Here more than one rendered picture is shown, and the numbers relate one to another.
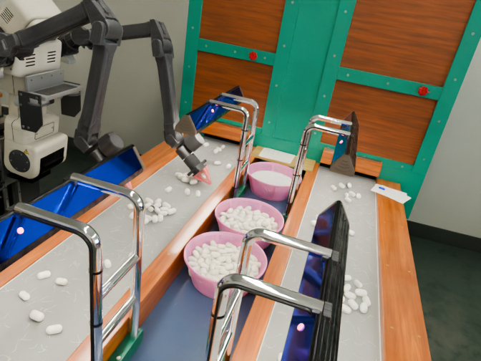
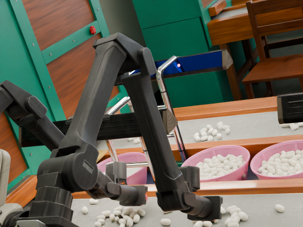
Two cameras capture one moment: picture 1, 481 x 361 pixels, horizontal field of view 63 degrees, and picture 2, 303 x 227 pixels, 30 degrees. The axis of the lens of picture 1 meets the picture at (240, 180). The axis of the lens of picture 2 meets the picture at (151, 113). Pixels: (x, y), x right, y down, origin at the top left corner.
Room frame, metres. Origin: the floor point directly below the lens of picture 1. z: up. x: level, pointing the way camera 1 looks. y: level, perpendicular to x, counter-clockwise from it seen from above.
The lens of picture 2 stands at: (0.81, 1.80, 1.67)
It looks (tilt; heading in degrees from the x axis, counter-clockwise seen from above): 19 degrees down; 290
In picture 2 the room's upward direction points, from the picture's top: 18 degrees counter-clockwise
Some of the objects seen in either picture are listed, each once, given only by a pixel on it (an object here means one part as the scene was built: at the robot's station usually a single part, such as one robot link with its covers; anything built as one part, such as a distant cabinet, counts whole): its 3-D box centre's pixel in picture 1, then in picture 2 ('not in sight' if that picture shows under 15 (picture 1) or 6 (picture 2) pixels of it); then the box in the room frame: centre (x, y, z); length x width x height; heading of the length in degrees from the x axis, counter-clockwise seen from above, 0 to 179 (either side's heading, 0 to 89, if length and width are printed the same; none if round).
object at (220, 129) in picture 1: (227, 130); (11, 202); (2.06, 0.12, 0.83); 0.30 x 0.06 x 0.07; 77
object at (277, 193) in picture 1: (272, 182); (120, 177); (1.72, -0.15, 0.72); 0.27 x 0.27 x 0.10
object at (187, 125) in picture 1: (215, 105); (90, 127); (1.62, 0.16, 1.08); 0.62 x 0.08 x 0.07; 167
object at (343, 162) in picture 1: (348, 137); (159, 68); (1.49, -0.39, 1.08); 0.62 x 0.08 x 0.07; 167
